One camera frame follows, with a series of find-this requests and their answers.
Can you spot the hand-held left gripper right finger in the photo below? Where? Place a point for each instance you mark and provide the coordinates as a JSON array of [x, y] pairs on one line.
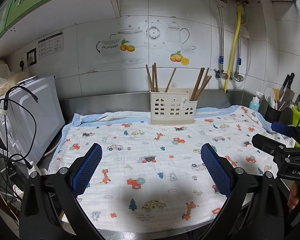
[[216, 170]]

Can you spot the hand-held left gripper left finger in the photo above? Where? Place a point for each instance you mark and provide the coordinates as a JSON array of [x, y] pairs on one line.
[[88, 170]]

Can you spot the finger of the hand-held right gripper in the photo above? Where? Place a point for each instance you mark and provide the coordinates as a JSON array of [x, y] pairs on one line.
[[282, 128], [267, 142]]

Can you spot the beige plastic chopstick holder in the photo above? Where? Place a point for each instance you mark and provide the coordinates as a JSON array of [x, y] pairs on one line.
[[172, 117]]

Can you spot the bunch of wooden chopsticks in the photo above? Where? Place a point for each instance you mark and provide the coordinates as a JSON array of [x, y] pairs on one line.
[[154, 80]]

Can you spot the person's right hand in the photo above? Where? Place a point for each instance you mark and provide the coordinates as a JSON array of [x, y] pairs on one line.
[[295, 195]]

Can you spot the black utensil cup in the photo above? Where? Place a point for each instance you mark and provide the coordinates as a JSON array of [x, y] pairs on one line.
[[273, 115]]

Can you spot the yellow brush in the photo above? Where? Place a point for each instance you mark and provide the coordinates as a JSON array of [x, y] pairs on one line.
[[276, 93]]

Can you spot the white spatula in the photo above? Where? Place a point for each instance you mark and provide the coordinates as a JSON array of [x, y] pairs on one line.
[[269, 93]]

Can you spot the teal soap pump bottle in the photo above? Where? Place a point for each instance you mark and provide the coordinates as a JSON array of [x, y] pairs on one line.
[[254, 103]]

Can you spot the cartoon printed white cloth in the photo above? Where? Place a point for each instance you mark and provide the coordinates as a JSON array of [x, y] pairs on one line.
[[150, 142]]

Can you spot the metal angle valve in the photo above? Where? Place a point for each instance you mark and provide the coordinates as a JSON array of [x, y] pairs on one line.
[[237, 76]]

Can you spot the white microwave oven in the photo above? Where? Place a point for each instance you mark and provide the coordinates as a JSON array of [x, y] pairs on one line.
[[40, 110]]

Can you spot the clear plastic bag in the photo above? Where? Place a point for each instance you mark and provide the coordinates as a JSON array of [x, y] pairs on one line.
[[7, 85]]

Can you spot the black power plug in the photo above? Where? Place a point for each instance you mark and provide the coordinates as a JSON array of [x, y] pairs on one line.
[[22, 65]]

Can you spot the black wall socket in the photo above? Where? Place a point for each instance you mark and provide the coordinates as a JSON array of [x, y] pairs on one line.
[[32, 56]]

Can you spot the white instruction wall label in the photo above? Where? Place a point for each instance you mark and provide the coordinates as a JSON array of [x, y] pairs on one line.
[[51, 44]]

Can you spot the teaware and oranges wall decal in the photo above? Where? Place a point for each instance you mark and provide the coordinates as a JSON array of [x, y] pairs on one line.
[[152, 33]]

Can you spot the green wall cabinet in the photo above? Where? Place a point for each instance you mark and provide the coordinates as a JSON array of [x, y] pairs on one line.
[[40, 0]]

